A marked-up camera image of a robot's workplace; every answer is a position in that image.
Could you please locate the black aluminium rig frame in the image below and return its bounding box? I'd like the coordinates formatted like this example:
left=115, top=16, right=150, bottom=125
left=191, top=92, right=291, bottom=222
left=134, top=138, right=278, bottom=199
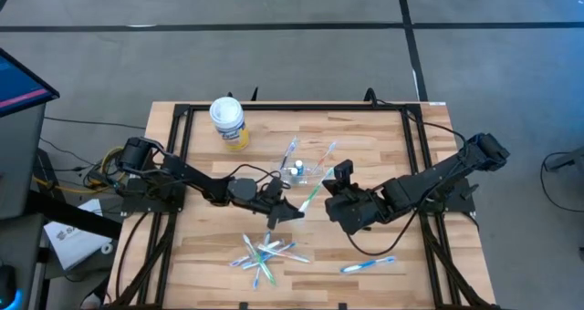
left=102, top=100, right=503, bottom=310

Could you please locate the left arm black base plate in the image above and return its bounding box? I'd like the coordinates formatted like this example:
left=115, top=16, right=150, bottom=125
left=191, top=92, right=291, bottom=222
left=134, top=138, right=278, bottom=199
left=120, top=181, right=186, bottom=214

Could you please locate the black desk crossbar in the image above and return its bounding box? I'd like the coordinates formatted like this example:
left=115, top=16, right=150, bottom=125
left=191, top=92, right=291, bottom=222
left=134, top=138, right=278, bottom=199
left=25, top=189, right=123, bottom=241

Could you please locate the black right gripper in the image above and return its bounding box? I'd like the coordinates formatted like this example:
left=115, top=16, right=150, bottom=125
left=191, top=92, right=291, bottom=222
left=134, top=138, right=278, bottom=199
left=321, top=160, right=371, bottom=236

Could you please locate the white printed booklet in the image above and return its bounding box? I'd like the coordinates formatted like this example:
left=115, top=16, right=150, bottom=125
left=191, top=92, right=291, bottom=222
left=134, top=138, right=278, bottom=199
left=43, top=198, right=114, bottom=272

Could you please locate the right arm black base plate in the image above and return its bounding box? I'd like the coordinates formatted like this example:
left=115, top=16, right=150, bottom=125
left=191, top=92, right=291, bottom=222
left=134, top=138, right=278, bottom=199
left=408, top=175, right=480, bottom=214

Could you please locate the grey floor stand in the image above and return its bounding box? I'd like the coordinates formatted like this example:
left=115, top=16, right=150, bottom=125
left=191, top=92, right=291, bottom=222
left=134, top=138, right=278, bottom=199
left=544, top=145, right=584, bottom=173

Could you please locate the yellow cable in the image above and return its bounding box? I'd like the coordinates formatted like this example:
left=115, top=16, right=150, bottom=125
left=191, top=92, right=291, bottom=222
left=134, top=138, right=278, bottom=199
left=32, top=145, right=125, bottom=196

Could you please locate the orange toothbrush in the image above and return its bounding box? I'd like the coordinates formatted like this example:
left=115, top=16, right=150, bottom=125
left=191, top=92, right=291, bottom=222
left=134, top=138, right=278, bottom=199
left=310, top=140, right=339, bottom=177
left=255, top=244, right=314, bottom=264

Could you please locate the yellow Lysol wipes canister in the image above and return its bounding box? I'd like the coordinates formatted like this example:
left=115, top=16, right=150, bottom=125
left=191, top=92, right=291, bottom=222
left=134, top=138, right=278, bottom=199
left=208, top=95, right=251, bottom=152

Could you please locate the clear acrylic organizer box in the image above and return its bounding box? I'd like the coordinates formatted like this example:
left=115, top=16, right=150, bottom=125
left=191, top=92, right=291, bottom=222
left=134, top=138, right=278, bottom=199
left=272, top=158, right=323, bottom=188

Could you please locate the monitor with blue screen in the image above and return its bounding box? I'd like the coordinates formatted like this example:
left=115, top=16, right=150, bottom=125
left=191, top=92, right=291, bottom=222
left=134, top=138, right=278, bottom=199
left=0, top=47, right=61, bottom=119

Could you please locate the blue toothbrush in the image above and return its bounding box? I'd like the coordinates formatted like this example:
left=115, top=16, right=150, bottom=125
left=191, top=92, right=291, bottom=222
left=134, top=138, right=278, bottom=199
left=252, top=230, right=273, bottom=291
left=240, top=241, right=297, bottom=271
left=339, top=255, right=398, bottom=274

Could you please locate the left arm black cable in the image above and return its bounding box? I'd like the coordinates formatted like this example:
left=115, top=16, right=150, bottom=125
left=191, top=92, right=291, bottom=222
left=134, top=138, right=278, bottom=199
left=225, top=163, right=293, bottom=197

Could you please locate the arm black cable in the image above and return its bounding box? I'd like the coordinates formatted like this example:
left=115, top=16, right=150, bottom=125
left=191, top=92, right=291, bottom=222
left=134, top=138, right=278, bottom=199
left=225, top=163, right=293, bottom=197
left=345, top=98, right=471, bottom=256

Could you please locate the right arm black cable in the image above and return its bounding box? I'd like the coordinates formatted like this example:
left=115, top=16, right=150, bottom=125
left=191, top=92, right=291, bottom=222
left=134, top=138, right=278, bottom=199
left=345, top=98, right=471, bottom=256

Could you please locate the black floor cable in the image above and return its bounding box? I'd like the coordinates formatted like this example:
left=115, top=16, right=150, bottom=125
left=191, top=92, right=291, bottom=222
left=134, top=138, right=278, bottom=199
left=540, top=150, right=584, bottom=214
left=43, top=116, right=147, bottom=131

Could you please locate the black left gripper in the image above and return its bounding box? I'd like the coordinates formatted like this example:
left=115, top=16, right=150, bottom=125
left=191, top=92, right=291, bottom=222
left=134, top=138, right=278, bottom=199
left=253, top=178, right=306, bottom=231

